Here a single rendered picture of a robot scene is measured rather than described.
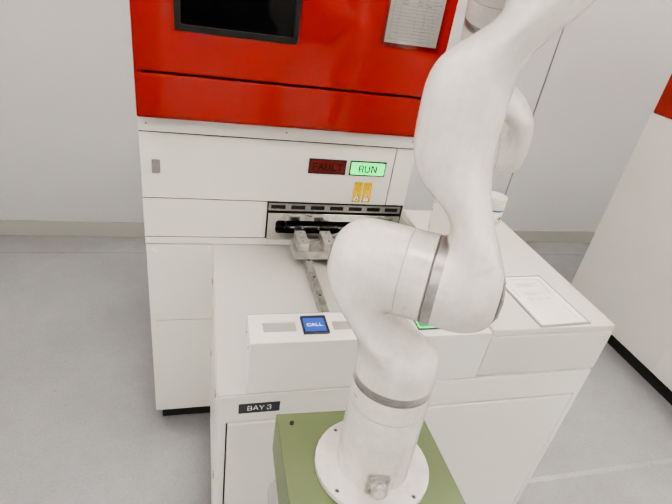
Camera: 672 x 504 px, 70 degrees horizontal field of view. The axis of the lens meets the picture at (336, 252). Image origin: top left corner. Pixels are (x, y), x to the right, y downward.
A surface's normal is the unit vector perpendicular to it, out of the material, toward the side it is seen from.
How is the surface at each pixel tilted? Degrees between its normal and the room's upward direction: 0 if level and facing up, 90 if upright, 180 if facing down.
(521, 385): 90
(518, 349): 90
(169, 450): 0
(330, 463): 4
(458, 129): 79
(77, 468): 0
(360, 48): 90
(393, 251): 38
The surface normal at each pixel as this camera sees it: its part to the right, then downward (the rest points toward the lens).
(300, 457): 0.14, -0.89
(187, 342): 0.22, 0.52
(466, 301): -0.18, 0.31
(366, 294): -0.27, 0.48
